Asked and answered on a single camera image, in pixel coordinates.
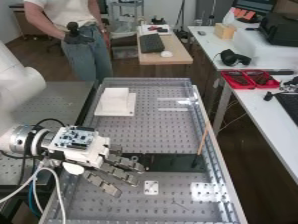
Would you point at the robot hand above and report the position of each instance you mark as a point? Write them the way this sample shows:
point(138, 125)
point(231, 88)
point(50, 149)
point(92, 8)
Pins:
point(84, 146)

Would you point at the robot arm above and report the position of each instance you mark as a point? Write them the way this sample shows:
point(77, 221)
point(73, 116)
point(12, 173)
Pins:
point(17, 83)

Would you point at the small white box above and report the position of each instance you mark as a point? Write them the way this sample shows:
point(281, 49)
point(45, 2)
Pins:
point(116, 101)

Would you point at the white square plate with holes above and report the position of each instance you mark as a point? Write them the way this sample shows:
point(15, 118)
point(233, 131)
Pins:
point(150, 187)

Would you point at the black plate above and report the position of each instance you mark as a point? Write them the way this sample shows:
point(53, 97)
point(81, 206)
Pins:
point(168, 163)

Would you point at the thin stick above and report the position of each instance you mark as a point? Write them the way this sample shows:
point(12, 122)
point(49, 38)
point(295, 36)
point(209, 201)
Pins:
point(202, 142)

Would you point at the person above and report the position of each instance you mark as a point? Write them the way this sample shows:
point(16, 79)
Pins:
point(86, 56)

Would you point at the white mouse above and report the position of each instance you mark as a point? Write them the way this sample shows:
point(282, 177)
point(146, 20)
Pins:
point(166, 54)

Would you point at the black handheld controller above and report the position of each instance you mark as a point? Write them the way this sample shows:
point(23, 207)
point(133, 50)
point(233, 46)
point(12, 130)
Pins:
point(76, 35)

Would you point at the black keyboard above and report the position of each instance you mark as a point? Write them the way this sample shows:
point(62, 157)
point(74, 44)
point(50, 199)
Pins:
point(152, 42)
point(289, 106)

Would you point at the wooden desk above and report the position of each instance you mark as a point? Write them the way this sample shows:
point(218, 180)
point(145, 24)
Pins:
point(173, 50)

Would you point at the red tray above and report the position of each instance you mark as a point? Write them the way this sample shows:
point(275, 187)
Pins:
point(263, 79)
point(237, 80)

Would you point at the white desk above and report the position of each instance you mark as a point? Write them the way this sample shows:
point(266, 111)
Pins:
point(261, 113)
point(207, 50)

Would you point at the black headphones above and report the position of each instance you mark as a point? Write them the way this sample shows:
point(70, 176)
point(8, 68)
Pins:
point(233, 57)

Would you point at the small cardboard box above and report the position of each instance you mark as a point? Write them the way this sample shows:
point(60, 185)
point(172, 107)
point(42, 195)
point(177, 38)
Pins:
point(223, 31)

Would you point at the white foam box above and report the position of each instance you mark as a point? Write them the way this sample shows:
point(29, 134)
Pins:
point(261, 50)

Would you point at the black machine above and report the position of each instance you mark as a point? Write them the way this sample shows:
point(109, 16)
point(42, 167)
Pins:
point(281, 30)

